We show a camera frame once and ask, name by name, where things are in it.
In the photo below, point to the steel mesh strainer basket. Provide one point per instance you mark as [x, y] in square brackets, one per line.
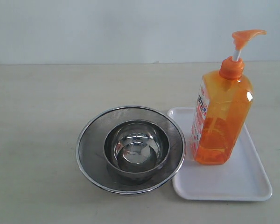
[90, 147]

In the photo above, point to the stainless steel bowl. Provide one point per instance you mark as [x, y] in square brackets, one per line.
[136, 149]

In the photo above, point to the orange pump soap bottle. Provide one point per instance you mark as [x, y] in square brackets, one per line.
[224, 99]

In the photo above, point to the white plastic tray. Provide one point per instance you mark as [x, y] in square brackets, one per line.
[241, 178]

